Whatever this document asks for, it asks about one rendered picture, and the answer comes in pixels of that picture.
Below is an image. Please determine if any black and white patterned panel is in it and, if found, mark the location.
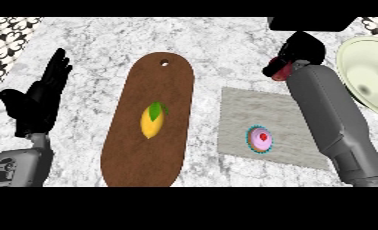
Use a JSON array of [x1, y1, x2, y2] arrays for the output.
[[0, 16, 44, 83]]

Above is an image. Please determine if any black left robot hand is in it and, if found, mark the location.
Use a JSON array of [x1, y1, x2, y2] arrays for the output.
[[0, 47, 74, 139]]

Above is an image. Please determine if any pale green bowl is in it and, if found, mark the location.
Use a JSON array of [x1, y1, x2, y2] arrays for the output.
[[335, 35, 378, 115]]

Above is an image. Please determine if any grey placemat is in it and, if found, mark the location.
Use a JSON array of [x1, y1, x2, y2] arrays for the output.
[[215, 86, 332, 172]]

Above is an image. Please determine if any brown wooden cutting board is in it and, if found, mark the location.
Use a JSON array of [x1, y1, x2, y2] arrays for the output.
[[99, 51, 196, 188]]

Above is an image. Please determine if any red pear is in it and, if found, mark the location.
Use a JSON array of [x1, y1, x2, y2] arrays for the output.
[[270, 61, 297, 82]]

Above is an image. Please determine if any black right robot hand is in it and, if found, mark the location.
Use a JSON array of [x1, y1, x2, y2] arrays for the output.
[[261, 31, 328, 78]]

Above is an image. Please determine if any pink frosted cupcake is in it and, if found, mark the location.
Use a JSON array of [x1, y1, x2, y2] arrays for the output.
[[245, 124, 274, 155]]

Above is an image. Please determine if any black appliance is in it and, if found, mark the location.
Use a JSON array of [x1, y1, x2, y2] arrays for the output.
[[267, 16, 366, 33]]

